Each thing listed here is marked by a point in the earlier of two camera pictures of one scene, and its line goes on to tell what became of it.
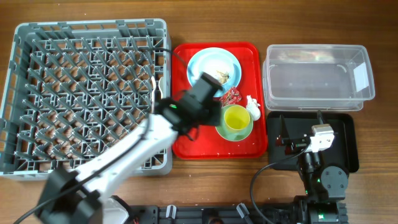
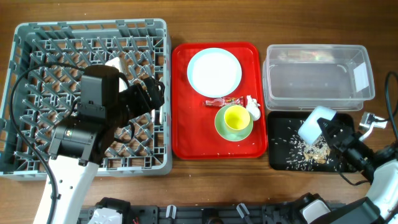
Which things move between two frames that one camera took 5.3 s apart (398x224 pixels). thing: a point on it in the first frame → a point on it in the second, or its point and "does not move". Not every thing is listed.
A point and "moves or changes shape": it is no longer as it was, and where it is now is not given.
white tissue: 253,107 does not move
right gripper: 295,144 → 344,139
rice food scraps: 224,76 moves or changes shape
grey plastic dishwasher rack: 76,89 does not move
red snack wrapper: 231,97 moves or changes shape
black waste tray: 345,150 does not move
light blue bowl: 218,64 → 310,130
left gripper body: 212,117 → 132,104
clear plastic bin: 316,77 does not move
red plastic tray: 208,144 does not move
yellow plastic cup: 237,117 does not move
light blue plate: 221,64 does not move
